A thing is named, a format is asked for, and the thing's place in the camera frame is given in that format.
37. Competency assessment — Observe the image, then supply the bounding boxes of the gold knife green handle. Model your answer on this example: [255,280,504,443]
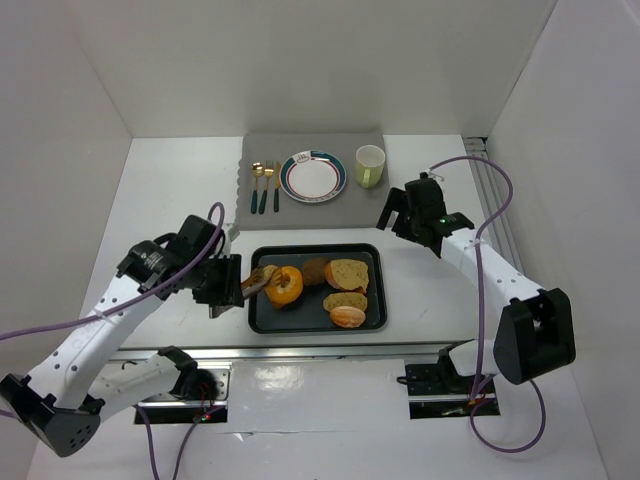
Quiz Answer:
[273,162,281,213]

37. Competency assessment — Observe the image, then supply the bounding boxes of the aluminium rail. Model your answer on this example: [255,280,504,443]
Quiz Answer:
[112,340,501,362]
[463,137,523,273]

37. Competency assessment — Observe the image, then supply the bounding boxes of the seeded bread slice left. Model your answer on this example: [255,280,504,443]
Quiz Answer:
[262,265,279,285]

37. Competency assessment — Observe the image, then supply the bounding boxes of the light green mug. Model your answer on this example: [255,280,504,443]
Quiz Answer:
[356,145,386,189]

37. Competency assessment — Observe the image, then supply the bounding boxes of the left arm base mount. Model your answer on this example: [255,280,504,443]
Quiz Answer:
[139,364,231,425]

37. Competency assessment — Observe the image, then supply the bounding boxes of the white plate teal rim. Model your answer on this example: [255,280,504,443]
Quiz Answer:
[279,150,347,204]

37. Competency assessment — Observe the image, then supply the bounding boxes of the black baking tray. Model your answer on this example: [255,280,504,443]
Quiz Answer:
[248,243,387,335]

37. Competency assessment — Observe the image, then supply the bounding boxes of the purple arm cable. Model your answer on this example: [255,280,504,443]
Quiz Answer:
[0,202,226,480]
[432,155,547,454]

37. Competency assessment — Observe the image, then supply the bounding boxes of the gold spoon green handle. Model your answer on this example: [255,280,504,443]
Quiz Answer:
[250,162,264,214]

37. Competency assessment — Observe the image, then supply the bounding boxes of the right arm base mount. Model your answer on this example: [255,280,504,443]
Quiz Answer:
[396,359,500,420]

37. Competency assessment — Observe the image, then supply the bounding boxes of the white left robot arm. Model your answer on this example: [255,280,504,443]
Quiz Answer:
[1,215,245,458]

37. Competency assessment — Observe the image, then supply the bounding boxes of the aluminium rail right side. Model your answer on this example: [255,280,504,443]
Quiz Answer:
[463,137,523,273]

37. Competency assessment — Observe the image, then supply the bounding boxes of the aluminium rail front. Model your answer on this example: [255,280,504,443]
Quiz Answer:
[112,340,501,362]

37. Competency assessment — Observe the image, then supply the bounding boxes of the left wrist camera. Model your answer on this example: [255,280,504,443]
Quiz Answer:
[218,223,239,257]

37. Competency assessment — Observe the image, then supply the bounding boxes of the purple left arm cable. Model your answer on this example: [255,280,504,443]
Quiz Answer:
[0,202,226,480]

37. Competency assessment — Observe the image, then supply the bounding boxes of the dark brown round bun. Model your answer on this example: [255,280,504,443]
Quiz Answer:
[301,257,330,286]

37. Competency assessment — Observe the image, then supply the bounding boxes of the grey placemat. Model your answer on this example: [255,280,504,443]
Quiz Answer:
[235,131,390,231]

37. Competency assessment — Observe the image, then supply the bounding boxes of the small seeded bread slice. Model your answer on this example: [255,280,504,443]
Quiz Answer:
[323,292,368,312]

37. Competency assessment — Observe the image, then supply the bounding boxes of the gold fork green handle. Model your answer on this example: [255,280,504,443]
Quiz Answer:
[258,161,274,214]

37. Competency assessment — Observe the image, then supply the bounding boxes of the large seeded bread slice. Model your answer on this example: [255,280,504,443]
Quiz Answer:
[324,259,369,293]

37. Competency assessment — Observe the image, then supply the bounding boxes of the orange bagel bread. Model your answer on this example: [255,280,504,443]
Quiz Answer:
[264,266,304,309]

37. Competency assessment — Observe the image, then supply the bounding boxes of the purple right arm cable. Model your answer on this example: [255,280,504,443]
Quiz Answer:
[432,155,547,454]

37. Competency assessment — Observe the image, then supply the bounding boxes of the metal bread tongs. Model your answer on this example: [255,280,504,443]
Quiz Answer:
[208,267,269,319]

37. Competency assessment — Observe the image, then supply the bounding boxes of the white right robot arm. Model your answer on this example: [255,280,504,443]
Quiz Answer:
[377,173,576,385]

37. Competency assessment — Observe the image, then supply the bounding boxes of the orange shell madeleine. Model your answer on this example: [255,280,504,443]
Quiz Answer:
[329,306,366,329]

